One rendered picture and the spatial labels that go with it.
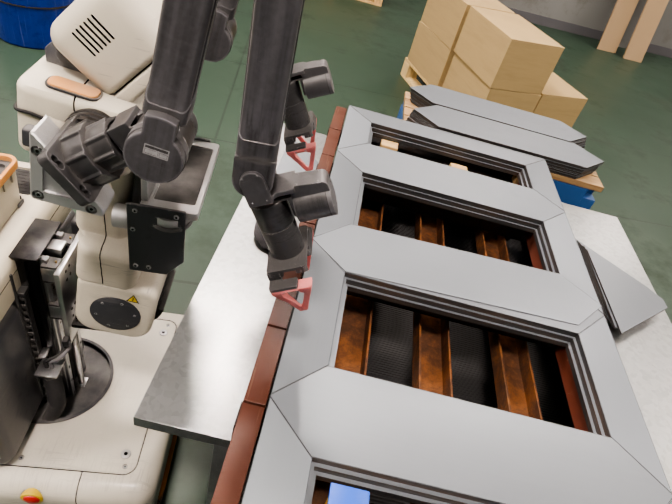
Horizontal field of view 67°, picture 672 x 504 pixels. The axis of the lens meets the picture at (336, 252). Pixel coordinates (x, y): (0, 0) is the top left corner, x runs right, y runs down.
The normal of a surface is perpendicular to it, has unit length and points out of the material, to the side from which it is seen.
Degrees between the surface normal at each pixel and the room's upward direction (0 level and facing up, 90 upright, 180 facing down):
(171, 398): 0
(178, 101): 80
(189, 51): 91
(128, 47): 90
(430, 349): 0
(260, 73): 90
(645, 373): 0
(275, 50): 90
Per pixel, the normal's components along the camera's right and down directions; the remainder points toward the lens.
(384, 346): 0.22, -0.73
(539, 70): 0.24, 0.68
